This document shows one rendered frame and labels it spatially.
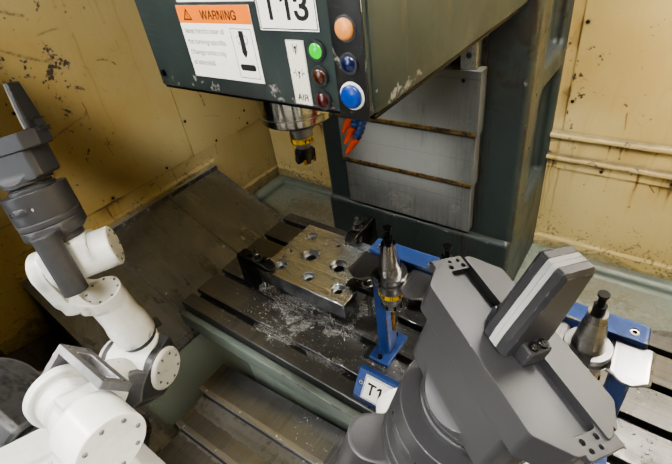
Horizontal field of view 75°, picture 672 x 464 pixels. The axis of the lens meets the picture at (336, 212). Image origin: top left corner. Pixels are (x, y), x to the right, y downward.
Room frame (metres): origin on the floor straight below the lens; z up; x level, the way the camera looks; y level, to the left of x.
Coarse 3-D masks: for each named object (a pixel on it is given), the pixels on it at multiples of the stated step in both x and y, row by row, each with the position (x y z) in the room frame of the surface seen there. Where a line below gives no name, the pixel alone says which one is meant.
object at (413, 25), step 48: (144, 0) 0.78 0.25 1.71; (384, 0) 0.54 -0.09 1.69; (432, 0) 0.63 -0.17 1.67; (480, 0) 0.78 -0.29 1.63; (384, 48) 0.53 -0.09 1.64; (432, 48) 0.63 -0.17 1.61; (240, 96) 0.68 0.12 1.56; (288, 96) 0.60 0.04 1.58; (336, 96) 0.55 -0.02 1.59; (384, 96) 0.53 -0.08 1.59
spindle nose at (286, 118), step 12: (264, 108) 0.82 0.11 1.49; (276, 108) 0.80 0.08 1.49; (288, 108) 0.80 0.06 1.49; (300, 108) 0.80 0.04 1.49; (264, 120) 0.83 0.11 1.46; (276, 120) 0.81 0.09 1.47; (288, 120) 0.80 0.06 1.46; (300, 120) 0.80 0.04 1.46; (312, 120) 0.80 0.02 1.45; (324, 120) 0.82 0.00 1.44
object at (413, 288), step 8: (416, 272) 0.59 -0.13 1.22; (424, 272) 0.59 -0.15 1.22; (408, 280) 0.57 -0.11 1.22; (416, 280) 0.57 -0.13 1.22; (424, 280) 0.57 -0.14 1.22; (400, 288) 0.56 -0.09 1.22; (408, 288) 0.55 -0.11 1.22; (416, 288) 0.55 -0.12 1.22; (424, 288) 0.55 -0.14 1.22; (408, 296) 0.54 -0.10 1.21; (416, 296) 0.53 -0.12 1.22
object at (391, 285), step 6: (378, 264) 0.62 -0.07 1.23; (402, 264) 0.61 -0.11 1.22; (402, 270) 0.59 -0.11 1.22; (378, 276) 0.59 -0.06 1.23; (402, 276) 0.58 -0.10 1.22; (378, 282) 0.58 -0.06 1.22; (384, 282) 0.58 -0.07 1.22; (390, 282) 0.57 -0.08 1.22; (396, 282) 0.57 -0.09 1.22; (402, 282) 0.57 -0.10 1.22; (378, 288) 0.58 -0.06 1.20; (390, 288) 0.57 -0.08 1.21; (396, 288) 0.57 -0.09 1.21
